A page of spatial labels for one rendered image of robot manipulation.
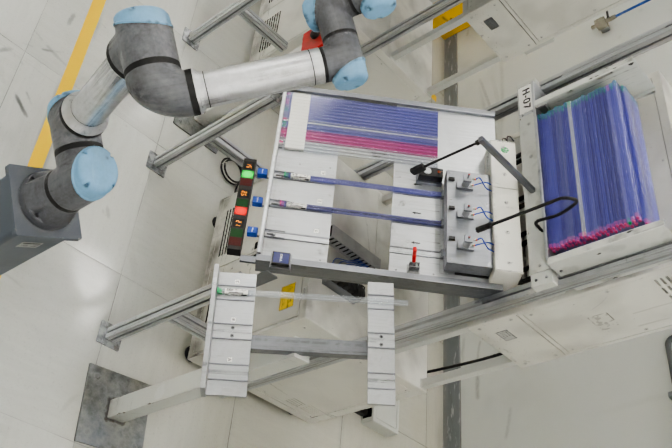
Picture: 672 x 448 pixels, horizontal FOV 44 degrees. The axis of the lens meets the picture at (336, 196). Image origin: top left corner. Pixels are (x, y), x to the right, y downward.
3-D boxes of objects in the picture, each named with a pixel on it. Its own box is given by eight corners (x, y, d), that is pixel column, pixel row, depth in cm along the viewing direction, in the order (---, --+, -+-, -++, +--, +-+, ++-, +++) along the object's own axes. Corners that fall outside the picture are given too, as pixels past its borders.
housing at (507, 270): (483, 295, 246) (495, 269, 234) (479, 166, 275) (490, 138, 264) (510, 298, 246) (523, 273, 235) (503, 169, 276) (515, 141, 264)
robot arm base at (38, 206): (21, 228, 202) (45, 214, 196) (15, 170, 206) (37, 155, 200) (75, 232, 213) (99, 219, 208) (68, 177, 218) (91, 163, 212)
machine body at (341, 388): (174, 363, 295) (304, 316, 260) (209, 204, 337) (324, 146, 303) (299, 427, 332) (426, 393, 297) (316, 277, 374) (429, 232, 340)
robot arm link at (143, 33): (47, 165, 203) (138, 59, 163) (37, 109, 207) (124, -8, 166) (94, 164, 210) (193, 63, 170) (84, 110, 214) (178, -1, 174)
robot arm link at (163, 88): (129, 120, 162) (373, 68, 167) (119, 69, 165) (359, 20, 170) (140, 140, 173) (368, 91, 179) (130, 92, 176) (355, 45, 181)
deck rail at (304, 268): (254, 271, 242) (255, 259, 237) (255, 265, 243) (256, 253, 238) (497, 301, 244) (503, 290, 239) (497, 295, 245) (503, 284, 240)
